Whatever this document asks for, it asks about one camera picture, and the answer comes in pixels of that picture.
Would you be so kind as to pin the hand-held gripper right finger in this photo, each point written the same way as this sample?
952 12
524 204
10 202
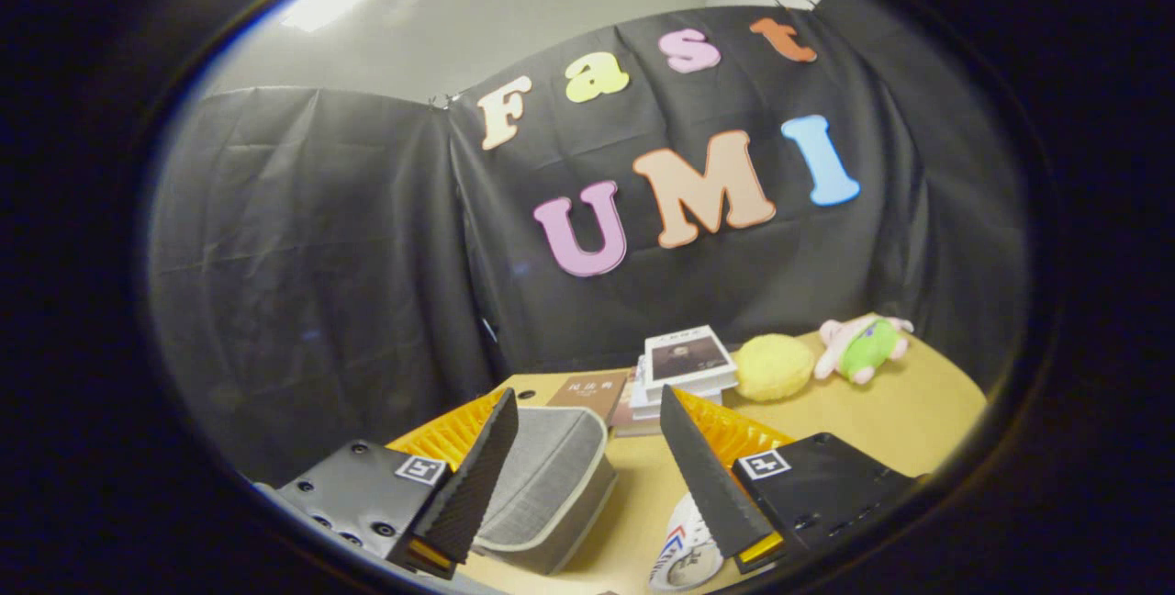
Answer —
707 476

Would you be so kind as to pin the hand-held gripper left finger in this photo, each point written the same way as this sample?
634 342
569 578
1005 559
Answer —
477 476

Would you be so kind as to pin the white canvas shoe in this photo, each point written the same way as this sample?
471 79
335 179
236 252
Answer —
684 560

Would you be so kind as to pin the reddish brown book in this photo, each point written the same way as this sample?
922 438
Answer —
633 425

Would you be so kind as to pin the yellow plush toy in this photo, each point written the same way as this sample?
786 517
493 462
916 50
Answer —
774 367

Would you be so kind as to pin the pink and green plush toy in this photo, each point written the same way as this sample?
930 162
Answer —
867 347

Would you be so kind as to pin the black backdrop cloth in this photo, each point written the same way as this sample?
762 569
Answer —
321 255

